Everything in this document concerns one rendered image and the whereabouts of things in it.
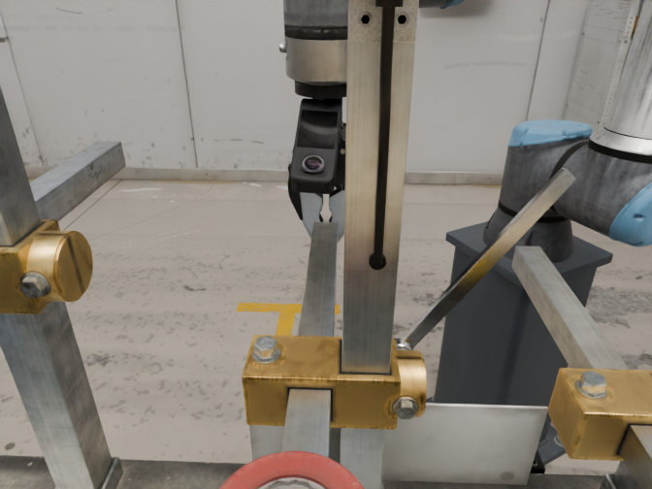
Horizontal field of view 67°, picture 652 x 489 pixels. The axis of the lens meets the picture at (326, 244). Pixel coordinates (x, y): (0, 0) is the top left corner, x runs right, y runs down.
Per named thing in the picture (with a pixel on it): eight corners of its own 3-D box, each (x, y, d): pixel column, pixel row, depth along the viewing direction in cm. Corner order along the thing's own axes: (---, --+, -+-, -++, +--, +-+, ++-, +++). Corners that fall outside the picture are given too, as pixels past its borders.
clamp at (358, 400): (256, 379, 42) (252, 333, 40) (414, 384, 42) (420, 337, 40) (244, 432, 37) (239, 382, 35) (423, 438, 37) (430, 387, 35)
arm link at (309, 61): (370, 40, 49) (273, 40, 49) (368, 90, 51) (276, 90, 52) (367, 30, 57) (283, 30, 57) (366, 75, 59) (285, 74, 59)
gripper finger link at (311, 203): (327, 233, 69) (327, 170, 64) (325, 254, 63) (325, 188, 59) (305, 233, 69) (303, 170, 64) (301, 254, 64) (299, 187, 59)
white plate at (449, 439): (254, 471, 48) (246, 395, 44) (524, 479, 47) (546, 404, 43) (253, 475, 48) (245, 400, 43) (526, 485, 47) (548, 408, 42)
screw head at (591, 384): (571, 378, 39) (574, 367, 39) (598, 379, 39) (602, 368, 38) (582, 399, 37) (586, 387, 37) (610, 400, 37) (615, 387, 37)
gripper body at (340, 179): (356, 166, 65) (359, 71, 59) (357, 192, 58) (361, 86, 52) (299, 166, 66) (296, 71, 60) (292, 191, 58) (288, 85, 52)
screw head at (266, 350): (254, 344, 39) (253, 333, 38) (281, 345, 39) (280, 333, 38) (250, 363, 37) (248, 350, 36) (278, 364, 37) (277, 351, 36)
